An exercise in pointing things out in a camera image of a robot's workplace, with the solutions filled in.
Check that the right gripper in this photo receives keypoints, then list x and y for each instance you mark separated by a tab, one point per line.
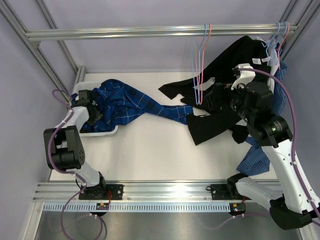
220	90

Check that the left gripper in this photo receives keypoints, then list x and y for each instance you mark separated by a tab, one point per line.
98	116

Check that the pink wire hanger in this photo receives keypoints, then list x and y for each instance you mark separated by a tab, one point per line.
201	61

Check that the blue plaid shirt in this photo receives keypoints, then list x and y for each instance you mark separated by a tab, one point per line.
119	104

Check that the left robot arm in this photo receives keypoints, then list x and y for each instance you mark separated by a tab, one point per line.
64	149

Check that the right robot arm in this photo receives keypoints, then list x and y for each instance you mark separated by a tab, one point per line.
290	208

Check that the light blue checked shirt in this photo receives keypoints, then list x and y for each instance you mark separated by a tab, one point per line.
256	161

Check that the pink hanger at right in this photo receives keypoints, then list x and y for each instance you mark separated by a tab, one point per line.
284	37

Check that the white plastic basket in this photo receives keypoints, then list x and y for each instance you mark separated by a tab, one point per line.
89	85

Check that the aluminium hanging rail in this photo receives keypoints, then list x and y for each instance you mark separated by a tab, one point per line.
219	30

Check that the aluminium front rail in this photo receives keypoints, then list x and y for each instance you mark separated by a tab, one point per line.
143	191

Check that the grey slotted cable duct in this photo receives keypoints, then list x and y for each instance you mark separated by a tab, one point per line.
139	207

